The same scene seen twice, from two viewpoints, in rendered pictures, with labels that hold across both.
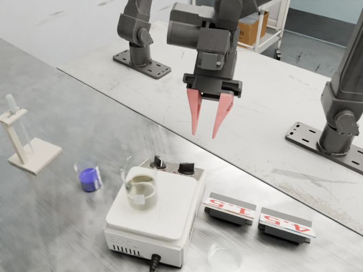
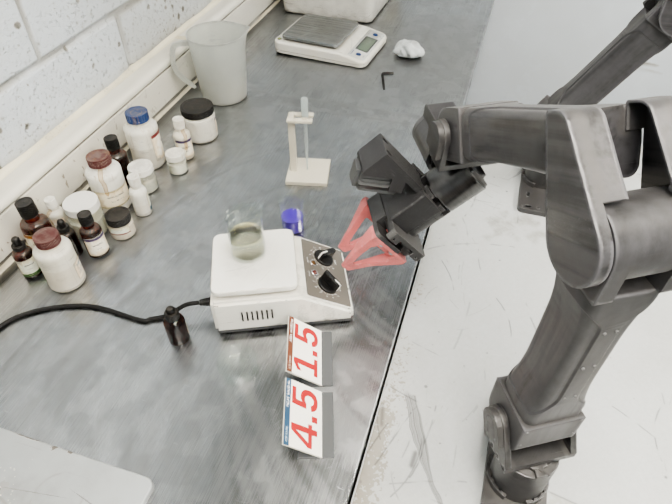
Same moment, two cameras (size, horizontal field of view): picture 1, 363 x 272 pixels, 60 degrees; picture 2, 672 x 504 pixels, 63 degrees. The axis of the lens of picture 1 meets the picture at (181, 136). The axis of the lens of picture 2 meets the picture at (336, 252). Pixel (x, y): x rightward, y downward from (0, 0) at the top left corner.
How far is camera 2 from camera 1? 58 cm
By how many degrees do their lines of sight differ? 48
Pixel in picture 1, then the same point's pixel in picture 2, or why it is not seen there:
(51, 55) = not seen: hidden behind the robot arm
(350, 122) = (494, 433)
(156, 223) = (224, 270)
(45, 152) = (314, 175)
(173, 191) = (269, 270)
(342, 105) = (503, 399)
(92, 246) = not seen: hidden behind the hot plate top
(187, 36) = (422, 145)
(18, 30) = (564, 58)
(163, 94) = (490, 229)
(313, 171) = (438, 452)
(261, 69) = not seen: outside the picture
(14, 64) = (437, 87)
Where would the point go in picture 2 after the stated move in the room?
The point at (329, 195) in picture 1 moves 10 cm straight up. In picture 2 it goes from (398, 481) to (405, 441)
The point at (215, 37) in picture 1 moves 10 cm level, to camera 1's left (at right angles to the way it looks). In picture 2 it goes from (374, 151) to (341, 109)
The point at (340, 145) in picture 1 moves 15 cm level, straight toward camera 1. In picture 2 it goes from (496, 468) to (365, 440)
